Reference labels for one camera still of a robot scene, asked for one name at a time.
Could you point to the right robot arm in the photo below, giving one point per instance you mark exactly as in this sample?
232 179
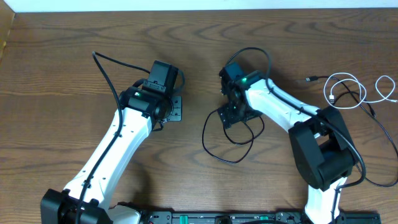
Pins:
320 140

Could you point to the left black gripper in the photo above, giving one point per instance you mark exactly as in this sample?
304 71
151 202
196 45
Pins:
176 108

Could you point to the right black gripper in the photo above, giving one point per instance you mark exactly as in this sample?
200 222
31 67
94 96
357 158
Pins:
227 117

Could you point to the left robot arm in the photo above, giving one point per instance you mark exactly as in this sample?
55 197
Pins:
87 197

